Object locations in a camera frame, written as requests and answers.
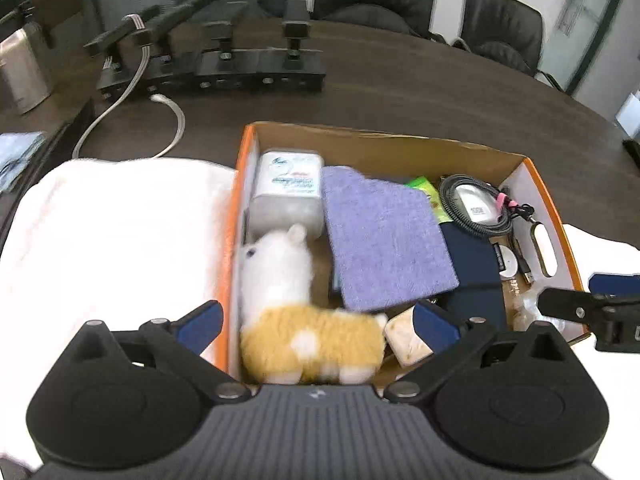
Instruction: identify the white box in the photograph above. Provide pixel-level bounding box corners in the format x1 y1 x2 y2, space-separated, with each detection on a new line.
615 91 640 138

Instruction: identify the black usb cable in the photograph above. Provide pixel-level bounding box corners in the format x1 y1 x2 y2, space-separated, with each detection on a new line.
510 232 536 283

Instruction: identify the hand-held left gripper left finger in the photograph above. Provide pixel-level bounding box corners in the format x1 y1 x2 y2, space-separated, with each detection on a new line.
107 300 251 403

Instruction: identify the white towel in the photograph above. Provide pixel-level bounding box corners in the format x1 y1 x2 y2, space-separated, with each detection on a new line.
0 157 640 480

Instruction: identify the green snack packet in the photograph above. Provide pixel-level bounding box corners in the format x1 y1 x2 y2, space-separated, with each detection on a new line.
405 175 453 223

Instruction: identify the orange-edged cardboard box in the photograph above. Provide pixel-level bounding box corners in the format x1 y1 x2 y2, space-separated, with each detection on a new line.
216 121 592 396

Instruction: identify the navy blue pouch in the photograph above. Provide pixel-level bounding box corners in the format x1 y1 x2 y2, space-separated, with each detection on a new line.
440 222 507 333

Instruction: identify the white round item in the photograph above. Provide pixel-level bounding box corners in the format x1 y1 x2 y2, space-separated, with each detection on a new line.
492 242 521 278

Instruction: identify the grey braided cable coil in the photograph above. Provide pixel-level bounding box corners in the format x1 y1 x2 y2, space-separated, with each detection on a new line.
439 174 516 238

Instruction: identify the white wet wipes container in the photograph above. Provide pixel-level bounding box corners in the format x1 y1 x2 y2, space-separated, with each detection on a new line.
248 150 326 241

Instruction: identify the clear plastic wrapped item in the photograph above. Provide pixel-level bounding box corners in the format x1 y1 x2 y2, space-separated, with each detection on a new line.
505 280 543 331

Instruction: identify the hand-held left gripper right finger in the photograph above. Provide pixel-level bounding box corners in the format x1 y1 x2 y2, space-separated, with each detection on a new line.
382 300 531 404

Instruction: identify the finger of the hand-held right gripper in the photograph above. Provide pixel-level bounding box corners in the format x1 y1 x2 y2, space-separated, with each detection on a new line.
537 287 640 353
589 274 640 295

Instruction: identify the metal bin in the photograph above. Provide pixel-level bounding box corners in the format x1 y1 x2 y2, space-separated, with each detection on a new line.
0 25 53 113

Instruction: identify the blue plastic packet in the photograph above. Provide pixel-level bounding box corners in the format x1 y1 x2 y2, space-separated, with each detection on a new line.
0 132 46 193

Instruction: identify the purple cloth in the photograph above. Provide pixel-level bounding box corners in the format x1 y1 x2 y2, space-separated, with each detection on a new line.
320 165 460 311

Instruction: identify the white cable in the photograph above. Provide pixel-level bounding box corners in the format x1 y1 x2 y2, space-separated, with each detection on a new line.
71 15 187 161

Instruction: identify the black device stand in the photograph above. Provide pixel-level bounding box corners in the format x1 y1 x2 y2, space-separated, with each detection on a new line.
82 5 161 101
257 0 326 93
132 0 213 96
197 0 261 91

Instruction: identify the pink strap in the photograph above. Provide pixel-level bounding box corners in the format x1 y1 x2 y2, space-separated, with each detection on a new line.
492 191 523 221

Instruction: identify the white and yellow plush alpaca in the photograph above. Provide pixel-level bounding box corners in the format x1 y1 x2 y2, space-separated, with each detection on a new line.
235 224 388 386

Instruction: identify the beige block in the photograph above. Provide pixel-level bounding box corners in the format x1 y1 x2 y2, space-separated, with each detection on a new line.
384 306 435 367

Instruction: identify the white charger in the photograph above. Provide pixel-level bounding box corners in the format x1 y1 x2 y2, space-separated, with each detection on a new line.
455 185 496 226

